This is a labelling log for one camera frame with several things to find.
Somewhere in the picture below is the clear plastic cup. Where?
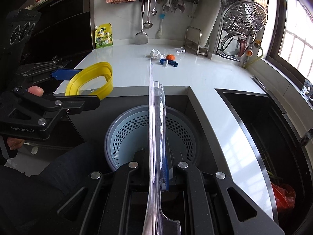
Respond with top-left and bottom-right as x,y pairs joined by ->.
167,46 -> 186,59

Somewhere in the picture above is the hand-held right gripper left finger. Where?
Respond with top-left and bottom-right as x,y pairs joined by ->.
57,149 -> 151,235

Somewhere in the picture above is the grey rag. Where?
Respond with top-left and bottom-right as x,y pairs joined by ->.
174,0 -> 186,13
163,0 -> 174,14

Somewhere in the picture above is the long clear plastic package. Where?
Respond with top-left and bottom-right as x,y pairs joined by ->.
142,59 -> 181,235

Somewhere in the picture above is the white cutting board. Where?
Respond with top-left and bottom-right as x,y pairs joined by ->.
189,0 -> 222,48

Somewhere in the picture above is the blue white plastic piece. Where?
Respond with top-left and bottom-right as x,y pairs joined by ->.
159,58 -> 179,68

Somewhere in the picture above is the yellow plastic ring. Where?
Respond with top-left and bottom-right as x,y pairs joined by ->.
66,62 -> 114,100

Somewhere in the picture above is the red plastic bag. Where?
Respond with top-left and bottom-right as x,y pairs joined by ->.
270,182 -> 296,212

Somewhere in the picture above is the brown plastic scoop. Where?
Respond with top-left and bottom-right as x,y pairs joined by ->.
238,38 -> 248,55

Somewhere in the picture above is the grey-blue perforated waste basket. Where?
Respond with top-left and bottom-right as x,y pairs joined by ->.
104,106 -> 197,172

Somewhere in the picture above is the glass pot lid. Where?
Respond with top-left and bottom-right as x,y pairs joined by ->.
221,32 -> 250,55

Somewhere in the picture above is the person's leg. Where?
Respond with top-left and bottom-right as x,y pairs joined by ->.
0,142 -> 118,235

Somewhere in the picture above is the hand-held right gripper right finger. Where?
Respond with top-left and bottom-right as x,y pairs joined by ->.
160,152 -> 279,235

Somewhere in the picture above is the black sink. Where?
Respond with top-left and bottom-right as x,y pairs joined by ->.
215,89 -> 313,226

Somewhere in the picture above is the brass gas valve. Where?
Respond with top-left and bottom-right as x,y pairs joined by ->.
246,39 -> 261,57

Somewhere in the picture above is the blue white bottle brush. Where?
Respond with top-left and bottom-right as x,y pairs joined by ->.
156,13 -> 165,38

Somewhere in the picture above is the steel board stand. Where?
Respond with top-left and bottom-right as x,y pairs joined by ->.
183,27 -> 209,55

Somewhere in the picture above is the steel spatula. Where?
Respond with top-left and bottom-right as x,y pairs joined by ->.
134,0 -> 149,45

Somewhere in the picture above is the green yellow spout pouch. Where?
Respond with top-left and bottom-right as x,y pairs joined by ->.
95,23 -> 114,49

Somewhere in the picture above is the black lid rack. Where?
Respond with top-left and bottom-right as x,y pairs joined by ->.
215,5 -> 245,61

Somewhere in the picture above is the person's left hand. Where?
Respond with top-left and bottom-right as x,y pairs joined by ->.
6,85 -> 44,152

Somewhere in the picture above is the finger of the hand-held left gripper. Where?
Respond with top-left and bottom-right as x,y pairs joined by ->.
0,87 -> 101,130
18,60 -> 82,85

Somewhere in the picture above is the yellow gas hose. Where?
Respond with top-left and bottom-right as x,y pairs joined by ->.
243,46 -> 264,68

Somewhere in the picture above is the steel ladle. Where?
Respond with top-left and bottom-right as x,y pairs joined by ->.
143,0 -> 153,28

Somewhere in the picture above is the clear cartoon mug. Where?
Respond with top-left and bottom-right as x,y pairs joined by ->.
302,78 -> 313,101

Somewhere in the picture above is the perforated steel steamer tray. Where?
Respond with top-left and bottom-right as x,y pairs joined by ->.
222,0 -> 268,36

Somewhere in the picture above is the brown framed window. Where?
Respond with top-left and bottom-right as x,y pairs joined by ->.
268,0 -> 313,75

